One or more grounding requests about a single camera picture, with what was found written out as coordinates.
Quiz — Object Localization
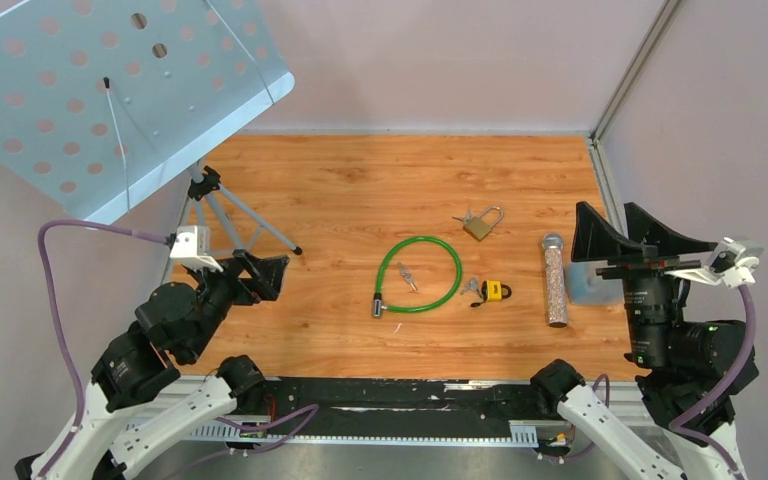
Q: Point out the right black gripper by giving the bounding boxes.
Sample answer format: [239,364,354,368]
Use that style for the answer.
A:
[565,199,709,364]

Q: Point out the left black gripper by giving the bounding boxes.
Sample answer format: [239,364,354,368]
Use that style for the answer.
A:
[184,246,290,359]

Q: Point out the green cable lock loop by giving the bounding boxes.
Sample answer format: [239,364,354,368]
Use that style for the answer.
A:
[370,235,465,319]

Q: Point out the brass padlock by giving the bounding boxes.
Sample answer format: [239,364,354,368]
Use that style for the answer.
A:
[453,206,505,241]

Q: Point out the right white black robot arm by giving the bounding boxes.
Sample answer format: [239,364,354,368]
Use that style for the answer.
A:
[530,201,763,479]

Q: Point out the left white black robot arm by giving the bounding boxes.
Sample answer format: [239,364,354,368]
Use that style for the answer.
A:
[14,250,290,479]

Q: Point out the clear blue plastic bag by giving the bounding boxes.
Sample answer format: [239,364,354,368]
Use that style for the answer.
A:
[564,261,623,306]

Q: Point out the clear bottle with metal cap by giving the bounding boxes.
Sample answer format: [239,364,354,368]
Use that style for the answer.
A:
[541,232,568,328]

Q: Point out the grey tripod stand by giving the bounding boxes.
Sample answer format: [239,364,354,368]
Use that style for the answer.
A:
[186,162,303,256]

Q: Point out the perforated light blue metal plate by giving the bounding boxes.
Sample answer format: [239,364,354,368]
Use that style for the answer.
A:
[0,1,295,223]

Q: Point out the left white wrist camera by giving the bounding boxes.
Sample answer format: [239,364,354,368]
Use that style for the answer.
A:
[169,225,224,272]

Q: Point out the small keys of cable lock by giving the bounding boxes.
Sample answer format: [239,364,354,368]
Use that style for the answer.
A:
[397,262,418,292]

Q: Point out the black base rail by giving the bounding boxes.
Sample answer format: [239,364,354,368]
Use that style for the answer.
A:
[227,377,570,446]

